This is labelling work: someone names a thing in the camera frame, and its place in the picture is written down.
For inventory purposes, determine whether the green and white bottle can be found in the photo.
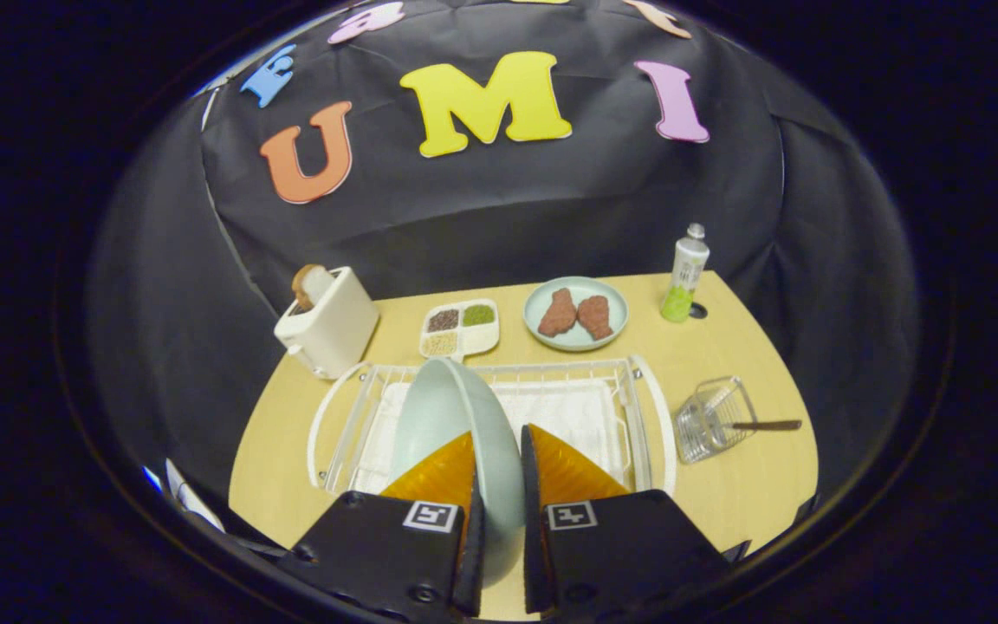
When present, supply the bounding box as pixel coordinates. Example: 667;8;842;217
660;224;711;323

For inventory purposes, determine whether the white side desk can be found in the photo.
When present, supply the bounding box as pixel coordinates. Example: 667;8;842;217
165;459;224;531

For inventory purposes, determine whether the brown meat piece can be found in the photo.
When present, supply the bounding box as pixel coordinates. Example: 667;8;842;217
538;289;579;338
577;296;613;341

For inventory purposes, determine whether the white drain tray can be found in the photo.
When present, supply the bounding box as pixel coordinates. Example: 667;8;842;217
352;379;630;493

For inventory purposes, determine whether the metal wire basket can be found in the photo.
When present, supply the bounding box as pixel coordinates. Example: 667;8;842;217
675;376;758;465

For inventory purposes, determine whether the brown bread slice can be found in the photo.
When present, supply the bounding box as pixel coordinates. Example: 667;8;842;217
292;264;335;311

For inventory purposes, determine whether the white wire dish rack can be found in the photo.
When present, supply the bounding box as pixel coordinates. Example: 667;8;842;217
307;354;678;497

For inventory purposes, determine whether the white divided grain tray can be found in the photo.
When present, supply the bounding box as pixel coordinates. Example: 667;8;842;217
418;299;501;361

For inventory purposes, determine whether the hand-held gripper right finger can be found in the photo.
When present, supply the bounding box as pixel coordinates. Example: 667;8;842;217
520;423;732;618

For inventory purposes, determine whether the pale green plate with meat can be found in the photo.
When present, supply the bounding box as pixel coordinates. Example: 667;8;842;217
523;276;629;352

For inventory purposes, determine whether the white toaster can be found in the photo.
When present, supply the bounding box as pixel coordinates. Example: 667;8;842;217
274;266;380;380

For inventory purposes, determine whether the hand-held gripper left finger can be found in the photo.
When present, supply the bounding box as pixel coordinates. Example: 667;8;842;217
278;431;488;623

